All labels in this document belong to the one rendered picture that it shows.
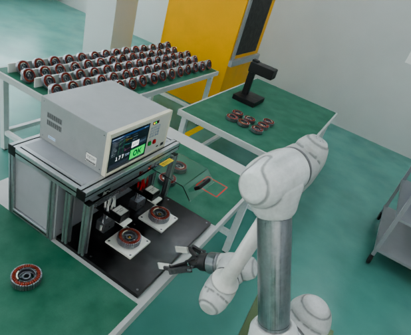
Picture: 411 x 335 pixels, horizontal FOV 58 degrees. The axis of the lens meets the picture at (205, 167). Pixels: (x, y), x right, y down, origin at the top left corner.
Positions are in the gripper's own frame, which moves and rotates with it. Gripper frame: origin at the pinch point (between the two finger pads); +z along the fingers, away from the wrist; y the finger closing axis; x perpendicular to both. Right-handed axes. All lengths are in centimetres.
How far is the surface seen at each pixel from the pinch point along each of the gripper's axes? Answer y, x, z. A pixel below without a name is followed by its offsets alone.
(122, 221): -1.3, 17.2, 20.8
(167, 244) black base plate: 12.7, -2.3, 10.3
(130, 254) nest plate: -5.7, 3.0, 16.9
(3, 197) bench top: -18, 35, 79
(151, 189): 24.3, 22.1, 22.2
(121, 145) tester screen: -1, 53, 10
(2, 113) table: 76, 67, 209
